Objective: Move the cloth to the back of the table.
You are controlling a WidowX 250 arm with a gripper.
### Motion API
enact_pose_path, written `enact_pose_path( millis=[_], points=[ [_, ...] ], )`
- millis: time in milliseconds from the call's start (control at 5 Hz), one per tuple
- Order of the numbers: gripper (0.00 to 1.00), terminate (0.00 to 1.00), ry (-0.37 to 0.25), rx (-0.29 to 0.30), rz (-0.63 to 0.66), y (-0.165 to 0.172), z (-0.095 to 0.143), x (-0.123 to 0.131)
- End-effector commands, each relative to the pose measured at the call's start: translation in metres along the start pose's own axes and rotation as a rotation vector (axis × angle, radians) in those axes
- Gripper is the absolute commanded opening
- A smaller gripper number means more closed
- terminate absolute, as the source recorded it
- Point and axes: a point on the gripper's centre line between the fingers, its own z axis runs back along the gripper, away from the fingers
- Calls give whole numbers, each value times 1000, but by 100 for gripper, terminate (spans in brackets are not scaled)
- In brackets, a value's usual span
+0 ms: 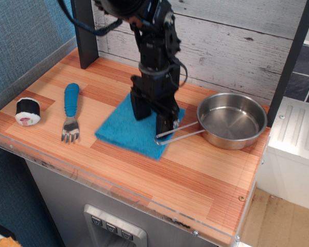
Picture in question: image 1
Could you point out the blue handled fork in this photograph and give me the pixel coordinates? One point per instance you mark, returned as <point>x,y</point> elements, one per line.
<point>70,129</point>

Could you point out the plush sushi roll toy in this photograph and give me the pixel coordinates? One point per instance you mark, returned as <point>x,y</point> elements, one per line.
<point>27,111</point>

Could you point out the right black post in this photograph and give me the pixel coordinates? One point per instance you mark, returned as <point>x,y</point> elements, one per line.
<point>291,60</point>

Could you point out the yellow black object corner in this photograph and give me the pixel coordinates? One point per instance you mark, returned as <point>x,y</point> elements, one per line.
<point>8,241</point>

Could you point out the white grooved cabinet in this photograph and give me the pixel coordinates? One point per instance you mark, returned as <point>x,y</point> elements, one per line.
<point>285,169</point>

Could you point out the left black post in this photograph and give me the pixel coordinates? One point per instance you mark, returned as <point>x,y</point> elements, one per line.
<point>86,41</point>

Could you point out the black post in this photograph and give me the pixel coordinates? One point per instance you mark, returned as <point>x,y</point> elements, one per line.
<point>291,60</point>
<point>86,41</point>

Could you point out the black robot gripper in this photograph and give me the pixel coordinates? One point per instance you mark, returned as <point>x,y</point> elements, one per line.
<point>155,90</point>

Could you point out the blue cloth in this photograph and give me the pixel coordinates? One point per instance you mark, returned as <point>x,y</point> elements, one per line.
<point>123,130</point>

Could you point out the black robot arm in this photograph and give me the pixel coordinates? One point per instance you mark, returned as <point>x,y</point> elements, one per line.
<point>153,24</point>

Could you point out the small steel pan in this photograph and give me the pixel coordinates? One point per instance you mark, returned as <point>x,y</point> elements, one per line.
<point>227,120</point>

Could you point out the silver dispenser button panel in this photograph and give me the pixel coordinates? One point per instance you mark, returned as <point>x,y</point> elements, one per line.
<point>108,230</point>

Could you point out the clear acrylic table edge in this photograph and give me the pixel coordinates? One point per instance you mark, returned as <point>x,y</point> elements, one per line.
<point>194,186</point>

